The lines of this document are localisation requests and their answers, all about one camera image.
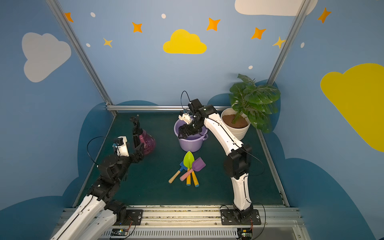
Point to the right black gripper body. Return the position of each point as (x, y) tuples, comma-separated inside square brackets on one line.
[(188, 128)]

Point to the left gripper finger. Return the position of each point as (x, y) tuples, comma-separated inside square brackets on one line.
[(139, 145), (136, 124)]

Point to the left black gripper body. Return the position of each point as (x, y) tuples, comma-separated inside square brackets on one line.
[(137, 154)]

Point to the pink spray bottle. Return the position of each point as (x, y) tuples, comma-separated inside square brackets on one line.
[(149, 142)]

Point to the purple plastic bucket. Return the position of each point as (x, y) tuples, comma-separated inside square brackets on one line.
[(194, 142)]

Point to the green trowel yellow handle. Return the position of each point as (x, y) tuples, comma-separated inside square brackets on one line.
[(188, 160)]

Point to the purple toy scoop pink handle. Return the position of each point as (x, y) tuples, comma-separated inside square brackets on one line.
[(197, 166)]

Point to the blue shovel wooden handle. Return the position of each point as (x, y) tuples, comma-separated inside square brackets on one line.
[(182, 168)]

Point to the green trowel blue-tipped handle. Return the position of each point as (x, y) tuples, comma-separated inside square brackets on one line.
[(195, 179)]

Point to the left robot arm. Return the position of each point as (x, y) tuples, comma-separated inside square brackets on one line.
[(99, 211)]

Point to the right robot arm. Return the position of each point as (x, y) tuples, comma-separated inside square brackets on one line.
[(238, 162)]

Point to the green artificial plant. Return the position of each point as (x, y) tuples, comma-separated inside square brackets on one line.
[(256, 102)]

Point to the left circuit board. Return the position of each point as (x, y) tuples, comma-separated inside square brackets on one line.
[(119, 233)]

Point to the circuit board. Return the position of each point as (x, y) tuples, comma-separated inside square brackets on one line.
[(244, 234), (119, 233)]

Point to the right circuit board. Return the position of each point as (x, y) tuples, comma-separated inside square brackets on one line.
[(244, 234)]

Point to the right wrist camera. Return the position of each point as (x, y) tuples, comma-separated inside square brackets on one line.
[(186, 117)]

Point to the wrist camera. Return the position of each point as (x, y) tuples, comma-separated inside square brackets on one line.
[(120, 146), (186, 117)]

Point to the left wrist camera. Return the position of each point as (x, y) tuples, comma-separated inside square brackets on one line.
[(120, 146)]

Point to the aluminium back frame bar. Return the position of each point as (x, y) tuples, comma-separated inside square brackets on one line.
[(145, 108)]

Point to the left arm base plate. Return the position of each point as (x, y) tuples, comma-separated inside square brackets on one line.
[(129, 216)]

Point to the aluminium front rail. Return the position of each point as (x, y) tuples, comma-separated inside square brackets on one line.
[(204, 222)]

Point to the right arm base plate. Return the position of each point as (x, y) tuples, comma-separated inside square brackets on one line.
[(230, 217)]

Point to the left aluminium frame post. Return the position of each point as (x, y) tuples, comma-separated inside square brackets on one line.
[(59, 14)]

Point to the aluminium frame post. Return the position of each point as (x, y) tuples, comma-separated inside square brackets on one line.
[(292, 34), (59, 14)]

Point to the right aluminium frame post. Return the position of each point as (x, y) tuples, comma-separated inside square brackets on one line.
[(292, 34)]

